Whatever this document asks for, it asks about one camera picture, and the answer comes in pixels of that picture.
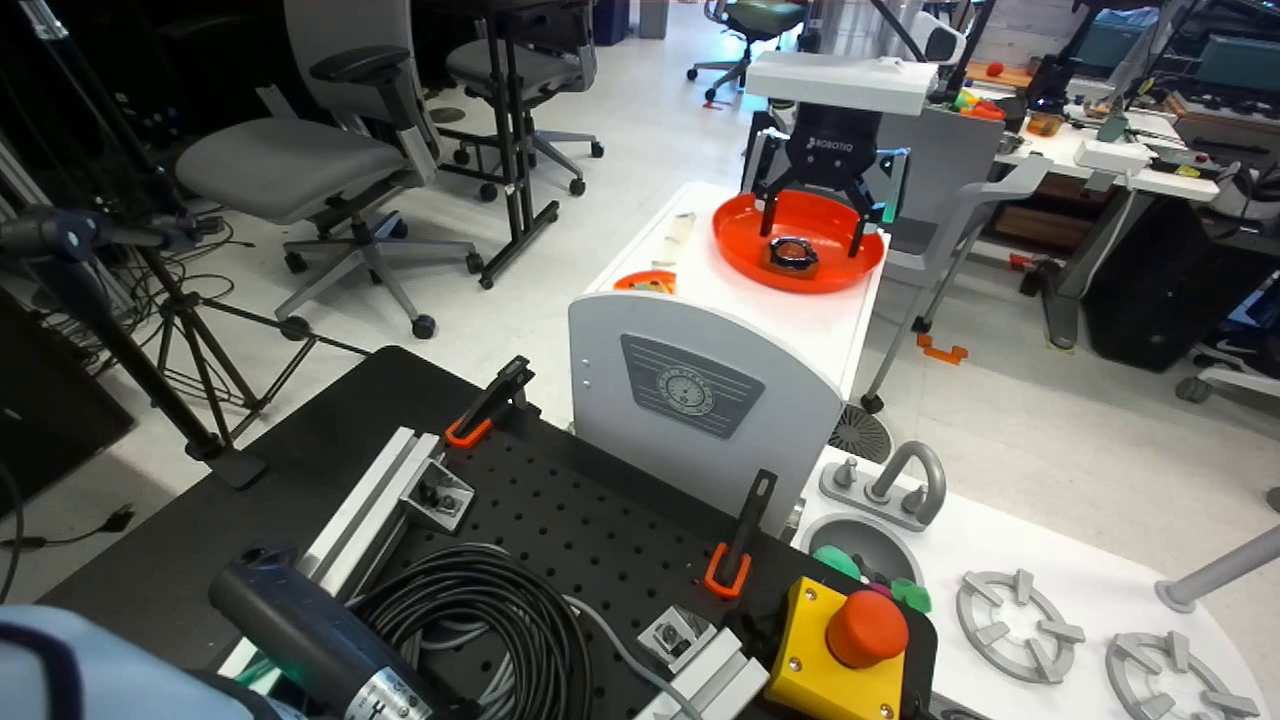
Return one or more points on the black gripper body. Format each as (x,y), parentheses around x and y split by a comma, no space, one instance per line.
(830,151)

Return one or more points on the orange plastic plate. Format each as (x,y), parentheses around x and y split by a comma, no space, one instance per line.
(810,216)

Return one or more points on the white toy stove counter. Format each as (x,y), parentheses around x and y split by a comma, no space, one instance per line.
(1088,587)

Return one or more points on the yellow emergency stop box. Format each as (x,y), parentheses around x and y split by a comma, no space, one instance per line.
(841,652)

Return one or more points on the white toy kitchen cabinet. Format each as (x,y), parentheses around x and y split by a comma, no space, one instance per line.
(718,380)

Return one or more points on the grey office chair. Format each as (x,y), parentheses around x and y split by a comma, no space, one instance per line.
(336,173)

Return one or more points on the aluminium extrusion rail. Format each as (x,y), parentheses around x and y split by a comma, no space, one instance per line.
(290,605)

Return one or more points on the chocolate glazed toy donut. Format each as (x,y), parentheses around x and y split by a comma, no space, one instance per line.
(792,252)

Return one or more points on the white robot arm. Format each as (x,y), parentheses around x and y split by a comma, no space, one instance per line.
(916,109)

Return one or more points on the green toy vegetable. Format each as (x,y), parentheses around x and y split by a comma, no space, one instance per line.
(901,589)

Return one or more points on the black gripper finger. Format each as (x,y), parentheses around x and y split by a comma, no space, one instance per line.
(856,222)
(771,204)

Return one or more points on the toy pizza slice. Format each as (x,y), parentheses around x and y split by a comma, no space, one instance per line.
(650,280)

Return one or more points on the grey plastic chair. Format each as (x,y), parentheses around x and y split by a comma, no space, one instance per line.
(916,256)

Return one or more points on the orange black clamp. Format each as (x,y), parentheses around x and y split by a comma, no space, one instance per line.
(729,560)
(506,388)

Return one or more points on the orange floor marker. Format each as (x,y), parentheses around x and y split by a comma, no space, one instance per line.
(944,353)

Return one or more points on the grey toy burner grate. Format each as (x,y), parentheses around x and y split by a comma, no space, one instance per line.
(1015,624)
(1160,678)

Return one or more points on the grey toy faucet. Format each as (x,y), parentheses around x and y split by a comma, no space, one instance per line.
(907,491)

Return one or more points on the grey metal leg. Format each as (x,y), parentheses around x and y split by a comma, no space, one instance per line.
(1219,572)

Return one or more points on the black perforated board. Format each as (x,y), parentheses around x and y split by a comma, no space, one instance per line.
(550,515)

